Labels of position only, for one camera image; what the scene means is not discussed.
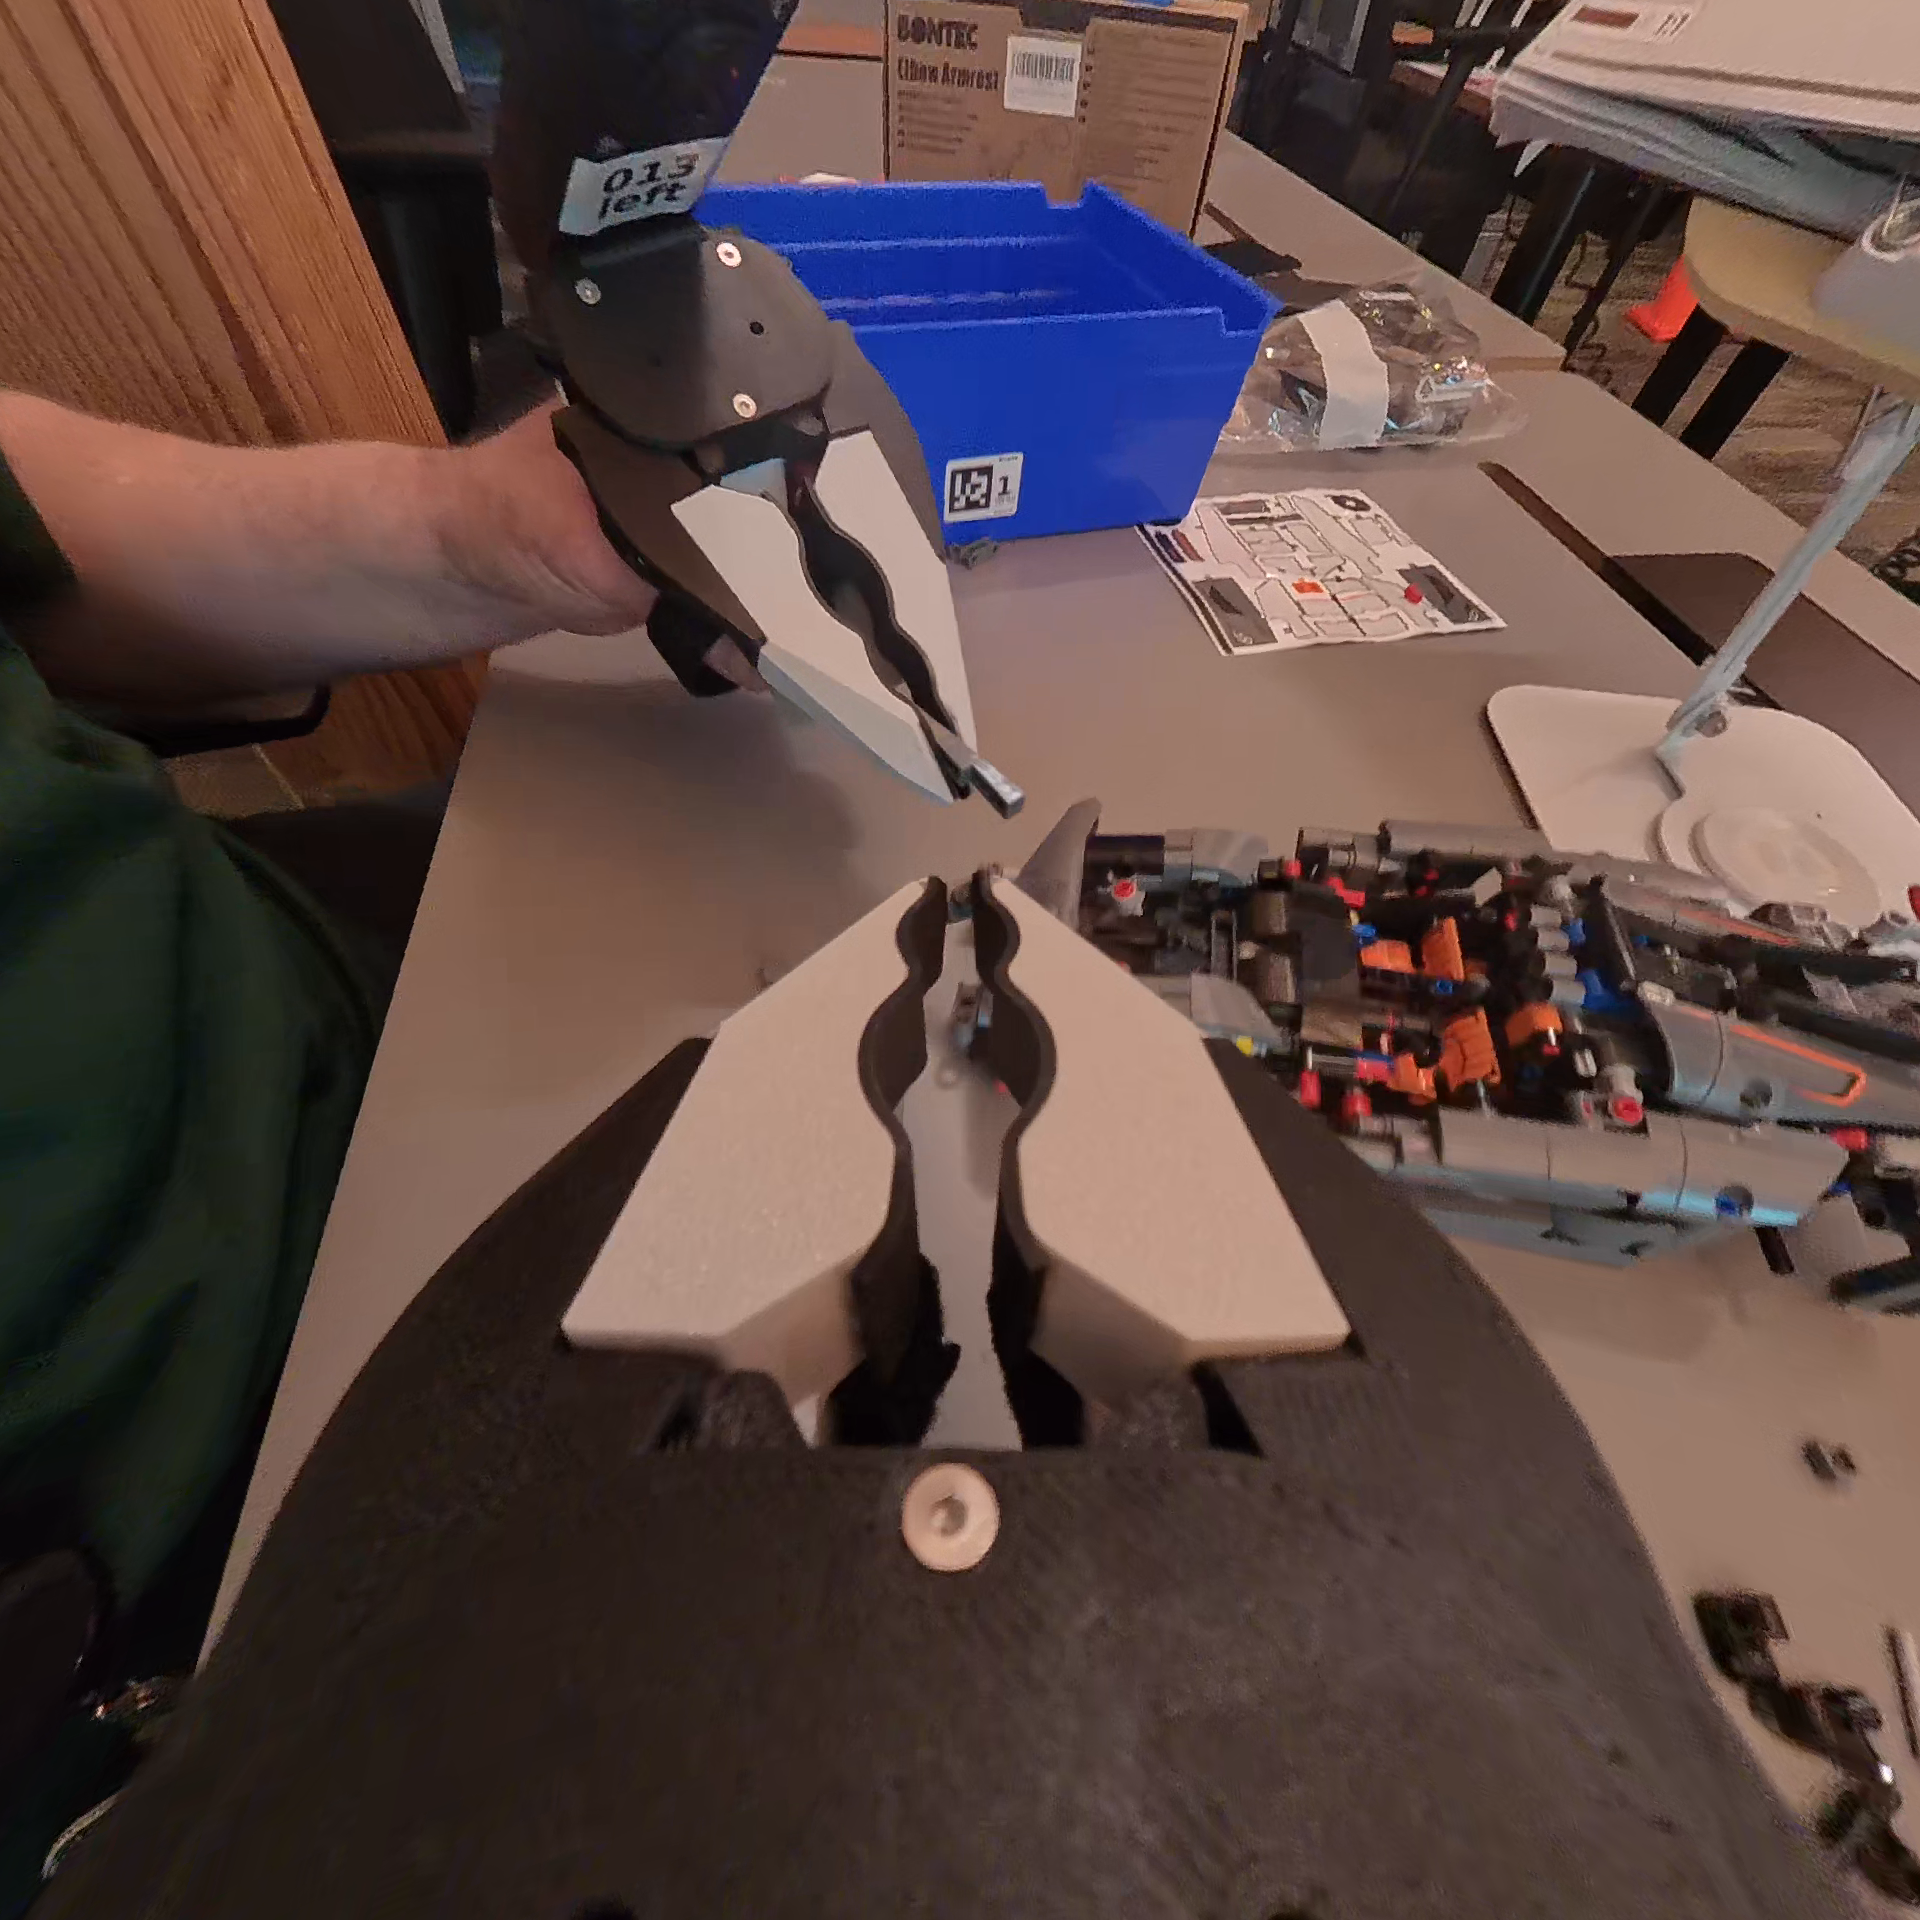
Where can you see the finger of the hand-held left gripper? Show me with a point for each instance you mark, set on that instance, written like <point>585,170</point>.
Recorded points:
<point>908,587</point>
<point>750,570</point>

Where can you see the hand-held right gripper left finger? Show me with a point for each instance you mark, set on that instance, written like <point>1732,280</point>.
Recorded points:
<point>734,1186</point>

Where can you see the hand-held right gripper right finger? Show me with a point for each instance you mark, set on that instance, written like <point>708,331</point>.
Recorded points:
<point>1185,1186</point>

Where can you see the small grey lego beam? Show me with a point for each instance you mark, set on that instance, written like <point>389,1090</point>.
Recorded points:
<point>995,788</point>

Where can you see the grey and orange lego car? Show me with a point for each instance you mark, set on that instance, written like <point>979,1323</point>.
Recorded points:
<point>1501,1050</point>

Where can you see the small lego pieces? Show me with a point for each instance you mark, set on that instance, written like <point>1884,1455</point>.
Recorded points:
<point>1785,1711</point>

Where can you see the person's left forearm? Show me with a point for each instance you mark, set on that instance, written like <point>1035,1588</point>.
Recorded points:
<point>224,524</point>

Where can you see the person's left hand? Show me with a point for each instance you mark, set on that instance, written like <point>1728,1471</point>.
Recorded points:
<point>556,556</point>

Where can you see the blue plastic bin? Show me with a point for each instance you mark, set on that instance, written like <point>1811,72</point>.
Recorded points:
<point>1051,376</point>

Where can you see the white sticker sheet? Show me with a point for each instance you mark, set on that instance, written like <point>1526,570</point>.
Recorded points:
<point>1320,579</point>

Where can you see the brown cardboard box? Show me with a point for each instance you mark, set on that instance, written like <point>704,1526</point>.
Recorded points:
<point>1079,120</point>

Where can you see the wooden column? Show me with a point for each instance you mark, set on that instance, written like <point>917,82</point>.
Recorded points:
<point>181,224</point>

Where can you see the clear plastic parts bag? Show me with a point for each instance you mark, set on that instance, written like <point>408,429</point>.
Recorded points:
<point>1381,376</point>

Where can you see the white book stand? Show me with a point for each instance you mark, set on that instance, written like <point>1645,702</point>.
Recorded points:
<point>1575,750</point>

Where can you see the person's torso in green shirt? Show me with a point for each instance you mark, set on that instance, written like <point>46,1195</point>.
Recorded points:
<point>150,1050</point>

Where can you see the orange traffic cone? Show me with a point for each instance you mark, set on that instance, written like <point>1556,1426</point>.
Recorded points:
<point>1663,308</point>

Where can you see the open instruction booklet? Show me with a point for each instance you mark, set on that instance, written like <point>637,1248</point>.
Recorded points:
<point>1725,91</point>

